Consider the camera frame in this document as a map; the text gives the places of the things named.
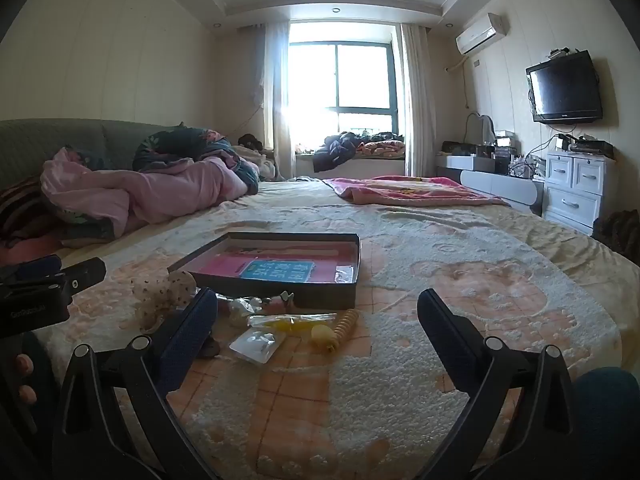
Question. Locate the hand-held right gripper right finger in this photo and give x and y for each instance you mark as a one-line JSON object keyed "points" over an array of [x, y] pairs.
{"points": [[445, 330]]}

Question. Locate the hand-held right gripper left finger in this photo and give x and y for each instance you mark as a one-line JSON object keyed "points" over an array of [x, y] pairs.
{"points": [[185, 340]]}

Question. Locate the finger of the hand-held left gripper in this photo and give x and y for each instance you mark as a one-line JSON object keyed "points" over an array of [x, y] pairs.
{"points": [[32, 265], [80, 272]]}

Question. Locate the brown hair clip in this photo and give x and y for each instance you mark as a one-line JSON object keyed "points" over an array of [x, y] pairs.
{"points": [[212, 346]]}

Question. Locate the polka dot scrunchie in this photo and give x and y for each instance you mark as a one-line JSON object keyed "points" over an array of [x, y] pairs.
{"points": [[160, 290]]}

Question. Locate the clear packet with pearl earrings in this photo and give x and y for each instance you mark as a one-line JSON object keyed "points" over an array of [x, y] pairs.
{"points": [[245, 306]]}

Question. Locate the clear packet with white card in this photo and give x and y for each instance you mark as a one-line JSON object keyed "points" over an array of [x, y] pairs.
{"points": [[257, 344]]}

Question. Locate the clear packet with yellow accessory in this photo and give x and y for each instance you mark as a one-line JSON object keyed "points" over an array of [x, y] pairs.
{"points": [[287, 324]]}

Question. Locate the white heart hair claw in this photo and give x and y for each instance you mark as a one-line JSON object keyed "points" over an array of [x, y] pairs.
{"points": [[284, 299]]}

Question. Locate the dark cardboard box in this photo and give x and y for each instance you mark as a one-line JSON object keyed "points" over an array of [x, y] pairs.
{"points": [[320, 295]]}

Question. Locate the person's left hand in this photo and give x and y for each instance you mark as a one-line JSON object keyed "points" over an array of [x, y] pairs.
{"points": [[24, 364]]}

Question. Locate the pink pillow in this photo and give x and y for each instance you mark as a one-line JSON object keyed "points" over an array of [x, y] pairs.
{"points": [[30, 247]]}

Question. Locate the dark striped pillow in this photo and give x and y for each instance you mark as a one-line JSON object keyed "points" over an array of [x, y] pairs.
{"points": [[20, 210]]}

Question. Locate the pink quilt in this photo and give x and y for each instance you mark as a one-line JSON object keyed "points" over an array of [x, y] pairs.
{"points": [[150, 190]]}

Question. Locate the small crumpled clear packet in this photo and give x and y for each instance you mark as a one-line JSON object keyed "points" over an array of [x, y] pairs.
{"points": [[346, 274]]}

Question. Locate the blue printed card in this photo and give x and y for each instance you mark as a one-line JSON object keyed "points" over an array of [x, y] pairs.
{"points": [[277, 270]]}

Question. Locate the green sofa backrest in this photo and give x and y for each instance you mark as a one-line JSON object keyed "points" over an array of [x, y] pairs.
{"points": [[60, 140]]}

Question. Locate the pink printed blanket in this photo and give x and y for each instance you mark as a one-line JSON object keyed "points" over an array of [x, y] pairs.
{"points": [[415, 190]]}

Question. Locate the white low cabinet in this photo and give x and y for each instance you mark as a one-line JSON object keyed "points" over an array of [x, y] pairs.
{"points": [[500, 182]]}

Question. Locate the dark floral quilt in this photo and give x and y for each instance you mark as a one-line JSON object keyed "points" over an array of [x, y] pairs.
{"points": [[170, 142]]}

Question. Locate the person's leg in blue pants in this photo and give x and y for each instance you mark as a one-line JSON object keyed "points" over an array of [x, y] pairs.
{"points": [[607, 420]]}

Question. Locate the orange patterned blanket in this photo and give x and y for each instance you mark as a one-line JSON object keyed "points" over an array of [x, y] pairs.
{"points": [[382, 147]]}

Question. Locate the white drawer cabinet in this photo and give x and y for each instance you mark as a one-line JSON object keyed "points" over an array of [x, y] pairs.
{"points": [[575, 185]]}

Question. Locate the dark brown bag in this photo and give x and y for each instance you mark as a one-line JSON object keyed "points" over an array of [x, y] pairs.
{"points": [[620, 230]]}

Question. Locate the grey oval mirror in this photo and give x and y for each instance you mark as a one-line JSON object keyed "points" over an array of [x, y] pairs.
{"points": [[482, 127]]}

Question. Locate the dark clothes pile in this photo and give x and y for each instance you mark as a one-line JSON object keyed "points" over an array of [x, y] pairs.
{"points": [[335, 152]]}

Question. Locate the black garment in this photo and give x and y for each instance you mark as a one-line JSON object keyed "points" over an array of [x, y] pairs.
{"points": [[250, 141]]}

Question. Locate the sheer white curtain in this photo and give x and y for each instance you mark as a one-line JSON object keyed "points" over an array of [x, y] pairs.
{"points": [[417, 100], [277, 100]]}

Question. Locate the black set-top box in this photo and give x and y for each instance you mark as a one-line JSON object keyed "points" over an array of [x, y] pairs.
{"points": [[592, 147]]}

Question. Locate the window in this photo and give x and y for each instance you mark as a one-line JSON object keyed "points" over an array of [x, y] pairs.
{"points": [[340, 75]]}

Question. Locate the white air conditioner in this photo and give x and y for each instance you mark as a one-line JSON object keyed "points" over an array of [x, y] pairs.
{"points": [[480, 35]]}

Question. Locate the black wall television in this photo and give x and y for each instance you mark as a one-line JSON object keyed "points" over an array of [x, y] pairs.
{"points": [[565, 87]]}

